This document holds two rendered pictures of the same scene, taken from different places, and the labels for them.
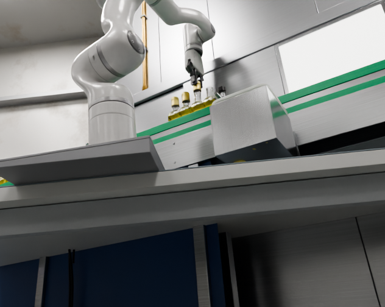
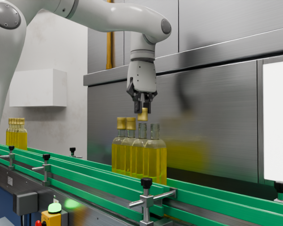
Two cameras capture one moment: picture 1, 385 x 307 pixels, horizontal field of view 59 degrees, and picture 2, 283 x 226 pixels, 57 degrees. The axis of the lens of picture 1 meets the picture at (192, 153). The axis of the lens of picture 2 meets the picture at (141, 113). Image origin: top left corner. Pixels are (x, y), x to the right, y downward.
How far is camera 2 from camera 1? 98 cm
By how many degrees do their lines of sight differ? 29
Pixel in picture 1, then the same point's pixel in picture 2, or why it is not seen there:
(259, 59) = (232, 78)
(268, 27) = (255, 16)
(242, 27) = (219, 6)
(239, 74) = (203, 91)
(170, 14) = (96, 25)
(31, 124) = (65, 23)
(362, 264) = not seen: outside the picture
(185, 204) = not seen: outside the picture
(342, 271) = not seen: outside the picture
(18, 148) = (57, 45)
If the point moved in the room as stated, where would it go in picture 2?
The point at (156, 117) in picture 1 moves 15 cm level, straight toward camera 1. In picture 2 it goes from (118, 107) to (108, 106)
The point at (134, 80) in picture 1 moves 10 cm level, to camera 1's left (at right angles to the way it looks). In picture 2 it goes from (101, 49) to (83, 51)
